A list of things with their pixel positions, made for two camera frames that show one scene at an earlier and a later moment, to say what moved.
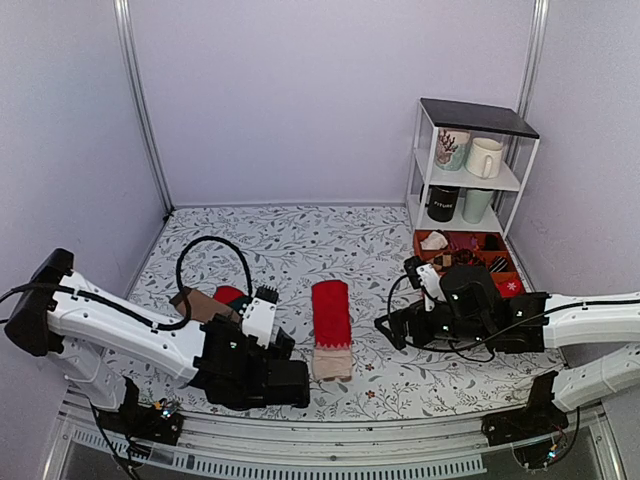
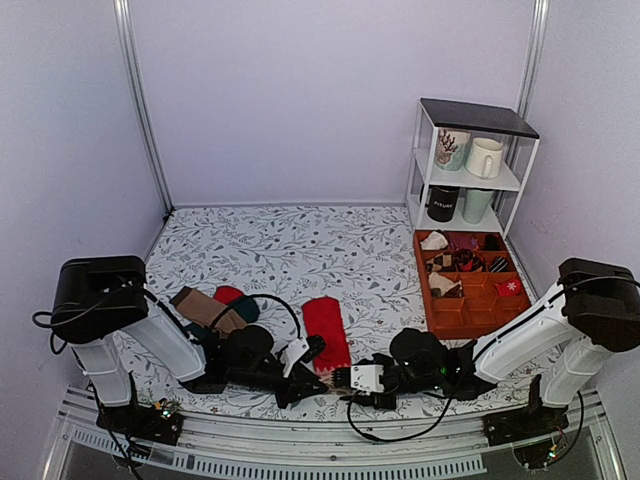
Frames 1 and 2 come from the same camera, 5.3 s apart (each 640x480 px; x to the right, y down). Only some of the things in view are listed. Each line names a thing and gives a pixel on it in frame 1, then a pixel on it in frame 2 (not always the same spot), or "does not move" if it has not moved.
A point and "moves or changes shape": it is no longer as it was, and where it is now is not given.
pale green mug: (476, 204) does not move
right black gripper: (414, 314) to (372, 400)
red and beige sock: (331, 318) moves or changes shape
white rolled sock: (435, 240) does not move
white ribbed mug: (484, 157) does not move
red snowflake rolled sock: (512, 288) does not move
